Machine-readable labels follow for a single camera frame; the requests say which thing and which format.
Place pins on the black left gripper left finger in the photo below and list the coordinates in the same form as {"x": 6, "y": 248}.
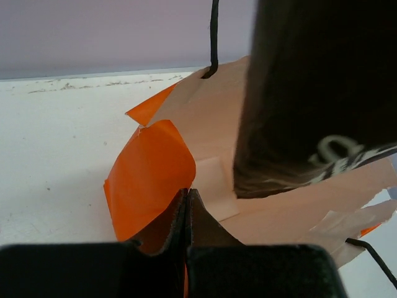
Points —
{"x": 149, "y": 264}

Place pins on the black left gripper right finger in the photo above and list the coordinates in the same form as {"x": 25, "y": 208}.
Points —
{"x": 219, "y": 265}

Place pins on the orange paper bag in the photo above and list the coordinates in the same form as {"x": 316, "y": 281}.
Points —
{"x": 186, "y": 138}

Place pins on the dark red snack packet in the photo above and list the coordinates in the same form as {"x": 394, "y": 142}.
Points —
{"x": 320, "y": 94}

